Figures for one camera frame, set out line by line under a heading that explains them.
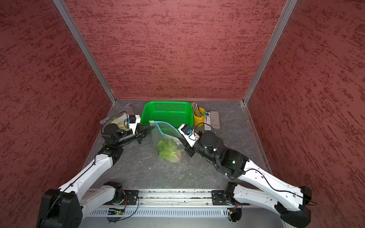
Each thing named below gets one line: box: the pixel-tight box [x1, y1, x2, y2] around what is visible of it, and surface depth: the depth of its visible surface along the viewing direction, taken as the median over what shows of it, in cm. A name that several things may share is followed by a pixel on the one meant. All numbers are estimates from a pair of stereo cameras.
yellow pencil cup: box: [192, 106, 206, 127], surface depth 100 cm
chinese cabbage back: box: [156, 138, 182, 163], surface depth 81 cm
